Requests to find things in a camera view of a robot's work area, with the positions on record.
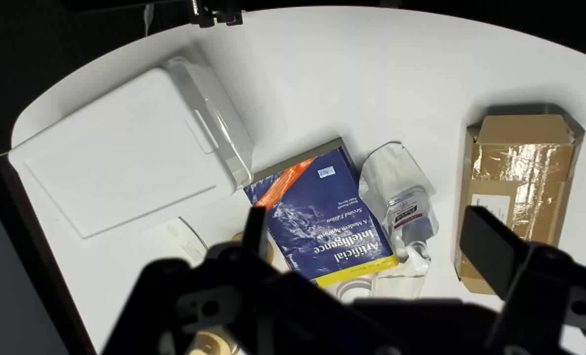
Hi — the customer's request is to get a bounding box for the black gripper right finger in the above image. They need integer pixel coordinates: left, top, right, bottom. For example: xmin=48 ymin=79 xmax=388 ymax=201
xmin=457 ymin=203 xmax=586 ymax=355

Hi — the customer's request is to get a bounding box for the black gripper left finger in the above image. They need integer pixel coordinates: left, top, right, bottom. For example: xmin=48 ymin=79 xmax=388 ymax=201
xmin=102 ymin=205 xmax=352 ymax=355

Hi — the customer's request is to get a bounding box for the clear pump bottle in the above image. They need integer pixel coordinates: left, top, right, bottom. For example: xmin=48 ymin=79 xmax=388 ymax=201
xmin=358 ymin=138 xmax=439 ymax=264

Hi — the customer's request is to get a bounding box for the white container lid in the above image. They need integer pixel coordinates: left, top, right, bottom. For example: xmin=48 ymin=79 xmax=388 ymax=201
xmin=7 ymin=65 xmax=218 ymax=241

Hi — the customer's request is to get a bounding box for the clear plastic storage container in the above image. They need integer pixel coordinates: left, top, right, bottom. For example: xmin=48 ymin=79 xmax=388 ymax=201
xmin=161 ymin=53 xmax=256 ymax=191

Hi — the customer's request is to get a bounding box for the brown cardboard box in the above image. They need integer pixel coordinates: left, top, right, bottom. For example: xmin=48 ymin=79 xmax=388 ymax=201
xmin=451 ymin=105 xmax=586 ymax=296

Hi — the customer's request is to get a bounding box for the blue Artificial Intelligence textbook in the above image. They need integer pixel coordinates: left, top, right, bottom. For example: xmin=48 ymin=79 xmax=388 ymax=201
xmin=242 ymin=136 xmax=402 ymax=290

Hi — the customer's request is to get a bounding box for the black clamp mount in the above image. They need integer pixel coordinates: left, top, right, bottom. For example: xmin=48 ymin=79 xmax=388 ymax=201
xmin=189 ymin=0 xmax=246 ymax=30

